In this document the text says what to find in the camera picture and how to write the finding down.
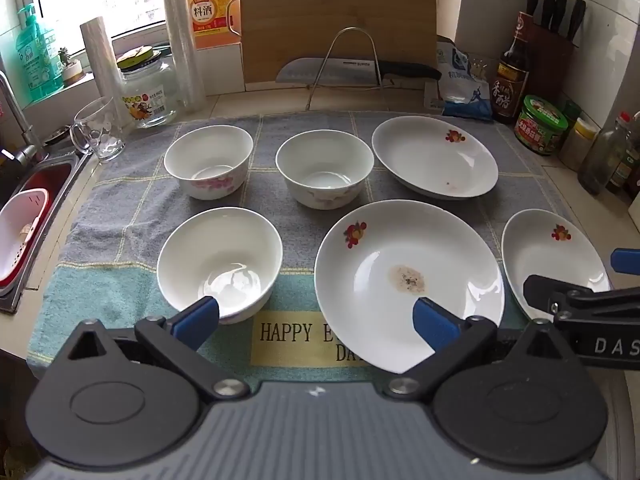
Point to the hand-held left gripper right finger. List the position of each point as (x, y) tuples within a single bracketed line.
[(435, 327)]

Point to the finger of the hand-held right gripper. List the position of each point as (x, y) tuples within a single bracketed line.
[(545, 295), (627, 260)]

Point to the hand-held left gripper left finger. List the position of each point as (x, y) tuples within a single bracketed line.
[(197, 320)]

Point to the white fruit print plate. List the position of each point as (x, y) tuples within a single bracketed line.
[(550, 260)]

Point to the white ceramic bowl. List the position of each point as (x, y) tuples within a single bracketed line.
[(220, 250)]

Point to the white plate large brown stain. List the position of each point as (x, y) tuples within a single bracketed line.
[(400, 245)]

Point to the white bowl pink flower print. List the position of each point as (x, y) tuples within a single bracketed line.
[(207, 160)]

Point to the white plate small brown stain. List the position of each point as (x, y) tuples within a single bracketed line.
[(430, 160)]

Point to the white bowl pale flower print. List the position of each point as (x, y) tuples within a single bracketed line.
[(325, 165)]

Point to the small dark bottle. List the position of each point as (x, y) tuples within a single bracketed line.
[(625, 175)]

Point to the red cap glass bottle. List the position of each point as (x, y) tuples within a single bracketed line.
[(600, 160)]

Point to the yellow lid spice jar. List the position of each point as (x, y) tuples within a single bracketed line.
[(577, 147)]

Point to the grey checked towel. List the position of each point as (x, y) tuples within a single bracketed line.
[(300, 220)]

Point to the green lid sauce jar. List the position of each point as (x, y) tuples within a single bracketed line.
[(540, 132)]

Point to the steel kitchen sink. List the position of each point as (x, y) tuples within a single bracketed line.
[(75, 180)]

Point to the white colander basket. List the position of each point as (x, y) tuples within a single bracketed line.
[(20, 230)]

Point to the dark vinegar bottle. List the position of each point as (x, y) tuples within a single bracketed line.
[(510, 95)]

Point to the red basin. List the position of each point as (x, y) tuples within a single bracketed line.
[(47, 177)]

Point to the dark wooden knife block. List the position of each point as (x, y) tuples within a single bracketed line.
[(550, 65)]

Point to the clear glass mug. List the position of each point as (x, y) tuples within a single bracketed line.
[(102, 130)]

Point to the blue white salt bag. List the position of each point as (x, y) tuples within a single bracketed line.
[(465, 95)]

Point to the glass jar with lid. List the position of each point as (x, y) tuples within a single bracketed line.
[(145, 105)]

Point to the steel faucet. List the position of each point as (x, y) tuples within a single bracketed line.
[(25, 130)]

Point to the steel kitchen knife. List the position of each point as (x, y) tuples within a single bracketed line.
[(310, 71)]

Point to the short clear plastic roll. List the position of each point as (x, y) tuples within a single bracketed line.
[(97, 60)]

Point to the small potted plant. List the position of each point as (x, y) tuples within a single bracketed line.
[(72, 70)]

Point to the tall clear plastic roll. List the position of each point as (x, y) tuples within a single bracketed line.
[(180, 35)]

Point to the orange cooking wine bottle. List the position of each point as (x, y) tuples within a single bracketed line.
[(210, 15)]

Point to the green soap bottle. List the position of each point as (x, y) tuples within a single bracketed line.
[(35, 55)]

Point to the wooden cutting board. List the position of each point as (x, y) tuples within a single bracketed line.
[(300, 10)]

